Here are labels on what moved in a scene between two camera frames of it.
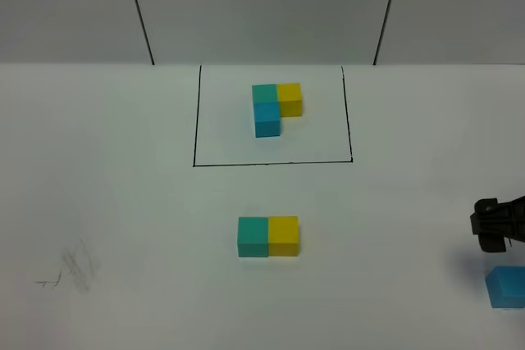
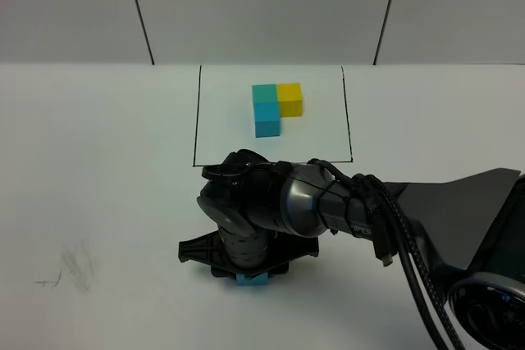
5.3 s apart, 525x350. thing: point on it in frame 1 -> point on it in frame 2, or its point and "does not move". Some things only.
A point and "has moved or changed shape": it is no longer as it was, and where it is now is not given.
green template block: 264,93 does not move
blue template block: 267,118 does not move
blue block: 505,286 has moved or changed shape
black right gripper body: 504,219 -> 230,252
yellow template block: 290,98 does not move
